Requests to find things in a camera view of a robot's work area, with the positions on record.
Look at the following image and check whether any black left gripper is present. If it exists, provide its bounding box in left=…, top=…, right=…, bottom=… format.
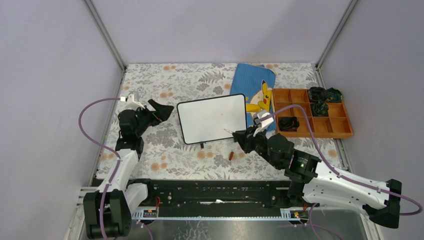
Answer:
left=133, top=99, right=174, bottom=137

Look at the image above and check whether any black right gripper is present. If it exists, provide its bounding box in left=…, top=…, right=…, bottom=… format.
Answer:
left=232, top=123, right=282, bottom=169

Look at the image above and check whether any red marker cap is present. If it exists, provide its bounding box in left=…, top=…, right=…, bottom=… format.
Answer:
left=228, top=151, right=235, bottom=161

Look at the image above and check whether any white whiteboard black frame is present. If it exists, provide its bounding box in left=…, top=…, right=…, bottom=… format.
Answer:
left=176, top=93, right=247, bottom=145

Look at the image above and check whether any black orange cloth roll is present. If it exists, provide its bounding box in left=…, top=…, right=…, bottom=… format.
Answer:
left=277, top=116, right=300, bottom=132

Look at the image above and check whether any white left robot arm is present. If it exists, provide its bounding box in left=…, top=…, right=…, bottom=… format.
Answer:
left=82, top=95, right=174, bottom=240

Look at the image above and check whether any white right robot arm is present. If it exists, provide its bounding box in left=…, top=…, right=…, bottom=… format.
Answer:
left=232, top=127, right=402, bottom=229

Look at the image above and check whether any floral tablecloth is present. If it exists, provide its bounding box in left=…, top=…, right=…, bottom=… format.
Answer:
left=95, top=63, right=342, bottom=180

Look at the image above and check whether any blue Pikachu cloth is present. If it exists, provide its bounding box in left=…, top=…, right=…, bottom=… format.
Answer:
left=230, top=63, right=276, bottom=127

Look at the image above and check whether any dark patterned cloth roll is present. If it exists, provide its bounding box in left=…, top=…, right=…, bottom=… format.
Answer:
left=307, top=86, right=328, bottom=103
left=326, top=87, right=343, bottom=103
left=310, top=101, right=329, bottom=117

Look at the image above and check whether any orange compartment tray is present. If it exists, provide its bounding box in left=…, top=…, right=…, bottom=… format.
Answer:
left=272, top=88, right=354, bottom=139

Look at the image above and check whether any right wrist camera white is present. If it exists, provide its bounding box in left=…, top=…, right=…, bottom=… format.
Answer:
left=253, top=109, right=274, bottom=137

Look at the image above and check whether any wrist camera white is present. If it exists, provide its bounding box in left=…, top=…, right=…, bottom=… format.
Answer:
left=119, top=93, right=145, bottom=111
left=253, top=109, right=274, bottom=137

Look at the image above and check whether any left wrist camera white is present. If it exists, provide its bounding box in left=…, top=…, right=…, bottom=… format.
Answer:
left=119, top=93, right=145, bottom=111

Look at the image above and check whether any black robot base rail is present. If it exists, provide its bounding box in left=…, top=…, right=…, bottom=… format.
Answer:
left=79, top=178, right=374, bottom=221

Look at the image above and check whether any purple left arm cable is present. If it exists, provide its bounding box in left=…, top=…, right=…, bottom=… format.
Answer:
left=78, top=97, right=128, bottom=240

